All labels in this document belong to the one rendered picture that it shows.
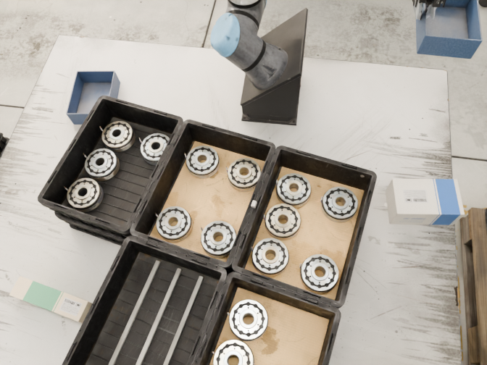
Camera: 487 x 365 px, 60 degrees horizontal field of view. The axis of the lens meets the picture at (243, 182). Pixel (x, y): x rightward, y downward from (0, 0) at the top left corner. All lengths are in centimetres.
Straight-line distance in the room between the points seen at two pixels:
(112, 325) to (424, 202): 98
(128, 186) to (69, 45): 83
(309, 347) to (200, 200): 52
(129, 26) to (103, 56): 116
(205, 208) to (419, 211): 65
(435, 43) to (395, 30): 165
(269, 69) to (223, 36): 18
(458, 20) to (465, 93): 132
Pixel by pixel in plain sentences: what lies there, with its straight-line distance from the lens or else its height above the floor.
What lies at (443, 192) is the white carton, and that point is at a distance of 145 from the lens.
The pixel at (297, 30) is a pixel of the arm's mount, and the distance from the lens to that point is 150.
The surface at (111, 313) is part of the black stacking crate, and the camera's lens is 128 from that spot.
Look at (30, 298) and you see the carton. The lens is 146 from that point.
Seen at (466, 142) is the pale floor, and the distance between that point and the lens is 259.
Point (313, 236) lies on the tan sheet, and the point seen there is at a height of 83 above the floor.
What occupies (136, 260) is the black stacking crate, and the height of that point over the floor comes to 83.
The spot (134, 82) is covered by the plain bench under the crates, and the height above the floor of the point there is 70.
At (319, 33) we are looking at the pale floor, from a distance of 287.
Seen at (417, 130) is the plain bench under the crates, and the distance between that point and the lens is 165.
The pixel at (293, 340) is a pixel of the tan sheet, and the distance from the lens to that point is 119.
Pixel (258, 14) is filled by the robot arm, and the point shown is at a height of 105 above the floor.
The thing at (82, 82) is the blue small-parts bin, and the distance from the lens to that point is 183.
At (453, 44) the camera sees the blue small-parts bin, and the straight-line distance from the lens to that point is 135.
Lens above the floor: 202
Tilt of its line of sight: 64 degrees down
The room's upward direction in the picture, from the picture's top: 7 degrees counter-clockwise
